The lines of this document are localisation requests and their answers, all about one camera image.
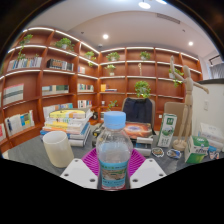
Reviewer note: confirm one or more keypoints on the clear blue-capped water bottle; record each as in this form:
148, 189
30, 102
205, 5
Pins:
114, 153

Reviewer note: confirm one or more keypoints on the branched ceiling lamp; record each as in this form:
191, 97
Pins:
144, 4

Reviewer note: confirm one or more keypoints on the wooden wall shelf unit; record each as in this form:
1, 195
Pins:
116, 83

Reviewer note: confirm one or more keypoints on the black ceiling track rail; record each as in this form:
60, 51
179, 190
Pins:
215, 59

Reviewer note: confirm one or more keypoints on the white wall switch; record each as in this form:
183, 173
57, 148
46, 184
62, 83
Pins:
206, 105

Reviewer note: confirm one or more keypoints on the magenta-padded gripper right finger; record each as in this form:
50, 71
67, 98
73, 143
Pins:
148, 171

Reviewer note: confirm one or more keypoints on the cream plastic cup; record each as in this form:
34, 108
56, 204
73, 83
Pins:
58, 150

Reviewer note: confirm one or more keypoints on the beige upholstered chair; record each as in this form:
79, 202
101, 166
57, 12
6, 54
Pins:
173, 111

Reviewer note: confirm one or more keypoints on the chair with dark jacket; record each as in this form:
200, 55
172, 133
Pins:
138, 110

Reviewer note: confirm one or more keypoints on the dark book stack, orange cover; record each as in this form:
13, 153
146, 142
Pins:
140, 131

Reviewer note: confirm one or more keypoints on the grey curtain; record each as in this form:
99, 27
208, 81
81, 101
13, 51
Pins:
218, 70

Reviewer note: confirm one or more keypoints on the tall green-white drink carton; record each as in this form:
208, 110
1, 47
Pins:
166, 130

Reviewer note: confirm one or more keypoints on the recessed ceiling light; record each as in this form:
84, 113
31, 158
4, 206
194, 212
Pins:
105, 36
190, 43

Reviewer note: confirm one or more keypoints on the wooden artist mannequin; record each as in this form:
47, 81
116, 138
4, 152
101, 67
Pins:
188, 100

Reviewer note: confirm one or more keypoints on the ceiling air vent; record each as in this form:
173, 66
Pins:
169, 18

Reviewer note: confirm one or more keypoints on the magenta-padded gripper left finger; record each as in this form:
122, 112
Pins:
78, 173

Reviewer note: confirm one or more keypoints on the green and white box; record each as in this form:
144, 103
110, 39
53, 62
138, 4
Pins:
196, 150

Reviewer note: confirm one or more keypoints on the stack of pale colourful books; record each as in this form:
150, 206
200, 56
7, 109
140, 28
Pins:
70, 123

